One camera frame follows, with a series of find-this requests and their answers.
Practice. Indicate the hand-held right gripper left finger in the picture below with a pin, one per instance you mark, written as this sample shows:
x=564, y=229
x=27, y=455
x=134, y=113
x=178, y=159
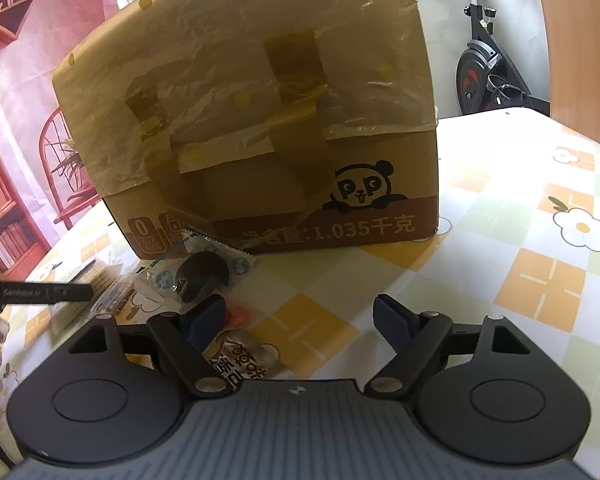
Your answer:
x=202, y=320

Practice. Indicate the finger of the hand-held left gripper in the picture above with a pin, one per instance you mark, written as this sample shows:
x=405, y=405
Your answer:
x=55, y=293

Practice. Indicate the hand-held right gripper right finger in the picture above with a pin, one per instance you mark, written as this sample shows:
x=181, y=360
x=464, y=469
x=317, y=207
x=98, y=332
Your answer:
x=392, y=322

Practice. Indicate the clear packet with dark cookie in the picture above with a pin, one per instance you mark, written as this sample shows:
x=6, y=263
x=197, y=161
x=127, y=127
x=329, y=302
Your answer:
x=200, y=272

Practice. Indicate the orange and white snack packet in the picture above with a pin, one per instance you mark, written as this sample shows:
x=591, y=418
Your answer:
x=250, y=355

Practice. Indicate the taped cardboard box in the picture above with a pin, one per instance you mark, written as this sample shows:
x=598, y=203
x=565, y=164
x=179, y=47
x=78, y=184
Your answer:
x=255, y=110

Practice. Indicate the pale beige packet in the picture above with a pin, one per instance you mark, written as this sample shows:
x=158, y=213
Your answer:
x=72, y=310

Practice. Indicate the clear packet of brown sticks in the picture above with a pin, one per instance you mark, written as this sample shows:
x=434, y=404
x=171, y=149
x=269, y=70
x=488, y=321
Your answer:
x=112, y=297

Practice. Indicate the floral checkered tablecloth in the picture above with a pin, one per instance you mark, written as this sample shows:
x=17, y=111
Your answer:
x=480, y=285

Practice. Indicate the black exercise bike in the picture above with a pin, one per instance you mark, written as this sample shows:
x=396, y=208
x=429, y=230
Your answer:
x=480, y=70

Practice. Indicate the wooden board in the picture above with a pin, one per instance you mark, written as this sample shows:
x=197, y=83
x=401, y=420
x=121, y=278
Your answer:
x=580, y=35

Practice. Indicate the printed room wall tapestry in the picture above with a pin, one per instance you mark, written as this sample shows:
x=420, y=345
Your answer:
x=20, y=85

